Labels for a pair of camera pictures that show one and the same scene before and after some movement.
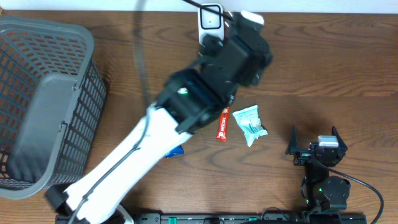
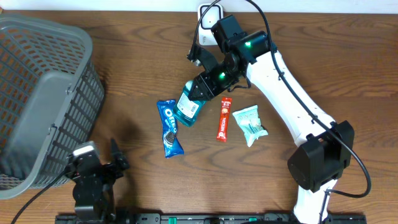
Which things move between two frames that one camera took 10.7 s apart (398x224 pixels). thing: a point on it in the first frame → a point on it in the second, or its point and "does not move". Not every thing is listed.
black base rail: x=240 y=218 does not move
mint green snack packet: x=249 y=121 does not move
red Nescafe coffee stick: x=222 y=129 does not move
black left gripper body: x=250 y=78 → x=101 y=181
